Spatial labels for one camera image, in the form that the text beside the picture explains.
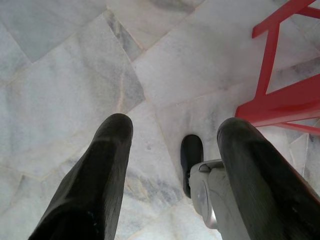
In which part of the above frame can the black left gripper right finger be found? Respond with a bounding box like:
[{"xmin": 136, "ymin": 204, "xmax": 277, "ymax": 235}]
[{"xmin": 216, "ymin": 117, "xmax": 320, "ymax": 240}]

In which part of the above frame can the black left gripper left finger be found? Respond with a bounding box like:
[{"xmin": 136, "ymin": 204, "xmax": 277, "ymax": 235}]
[{"xmin": 28, "ymin": 113, "xmax": 134, "ymax": 240}]

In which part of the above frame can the grey robot leg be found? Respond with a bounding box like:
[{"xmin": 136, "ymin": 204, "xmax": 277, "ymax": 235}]
[{"xmin": 188, "ymin": 159, "xmax": 251, "ymax": 240}]

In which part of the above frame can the black robot foot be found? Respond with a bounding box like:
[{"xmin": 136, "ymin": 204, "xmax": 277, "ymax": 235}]
[{"xmin": 180, "ymin": 134, "xmax": 204, "ymax": 199}]

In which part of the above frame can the red plastic chair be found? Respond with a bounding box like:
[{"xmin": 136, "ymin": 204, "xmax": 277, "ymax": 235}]
[{"xmin": 234, "ymin": 0, "xmax": 320, "ymax": 136}]

